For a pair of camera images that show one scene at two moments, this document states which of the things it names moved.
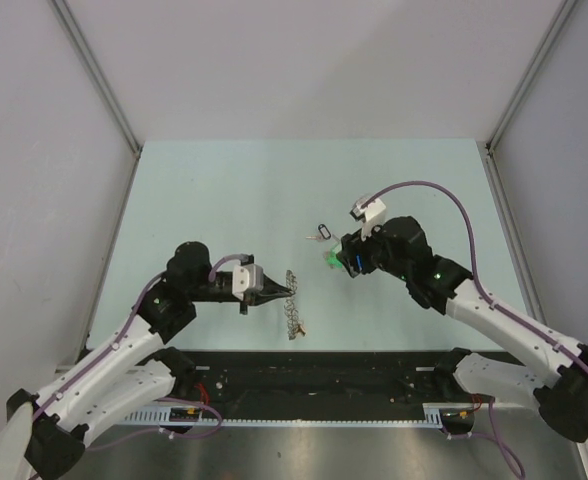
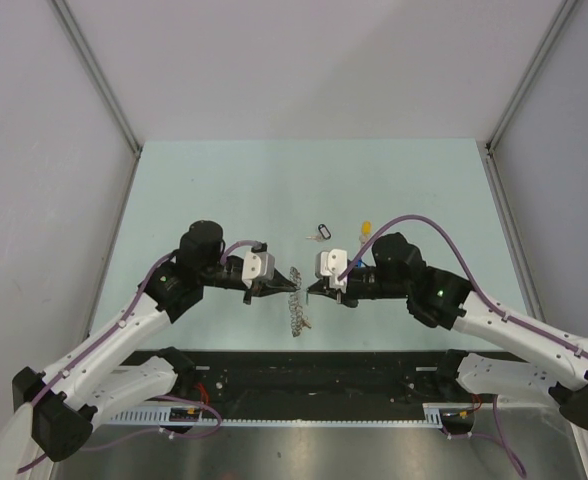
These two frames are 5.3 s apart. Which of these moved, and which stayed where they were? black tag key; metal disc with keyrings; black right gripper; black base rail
Moved: metal disc with keyrings; black right gripper
Stayed: black tag key; black base rail
